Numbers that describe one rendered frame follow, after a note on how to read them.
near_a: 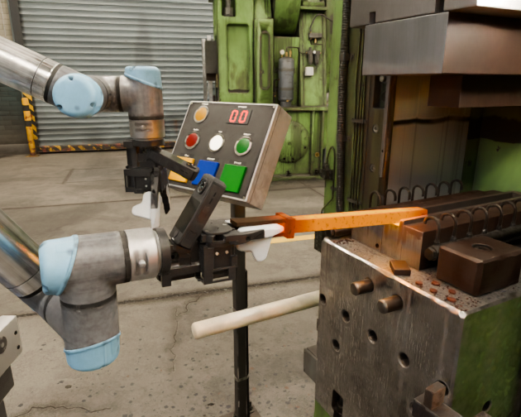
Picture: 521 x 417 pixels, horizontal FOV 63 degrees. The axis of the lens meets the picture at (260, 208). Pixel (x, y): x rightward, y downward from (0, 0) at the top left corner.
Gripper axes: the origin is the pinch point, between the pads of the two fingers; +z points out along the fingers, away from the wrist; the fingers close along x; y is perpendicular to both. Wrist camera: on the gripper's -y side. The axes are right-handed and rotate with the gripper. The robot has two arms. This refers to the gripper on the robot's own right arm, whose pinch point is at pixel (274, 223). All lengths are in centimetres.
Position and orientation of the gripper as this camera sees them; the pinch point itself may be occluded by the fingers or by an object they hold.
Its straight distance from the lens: 71.6
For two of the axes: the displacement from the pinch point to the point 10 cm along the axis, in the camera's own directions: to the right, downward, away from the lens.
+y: -0.3, 9.7, 2.6
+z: 8.9, -0.9, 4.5
